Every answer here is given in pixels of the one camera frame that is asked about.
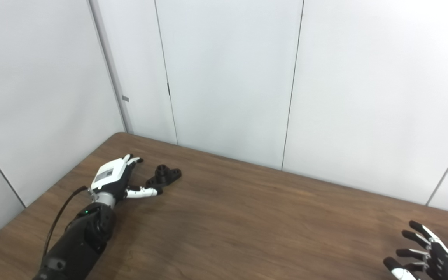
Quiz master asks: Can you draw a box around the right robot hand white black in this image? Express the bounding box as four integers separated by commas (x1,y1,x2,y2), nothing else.
383,220,448,280

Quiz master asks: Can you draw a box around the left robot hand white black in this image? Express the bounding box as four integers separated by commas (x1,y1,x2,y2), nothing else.
88,154,164,205

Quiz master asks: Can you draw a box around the black plastic holder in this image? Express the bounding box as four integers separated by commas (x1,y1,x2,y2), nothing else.
145,164,182,190

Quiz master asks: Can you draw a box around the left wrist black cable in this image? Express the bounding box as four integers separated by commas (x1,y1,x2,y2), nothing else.
42,185,90,259

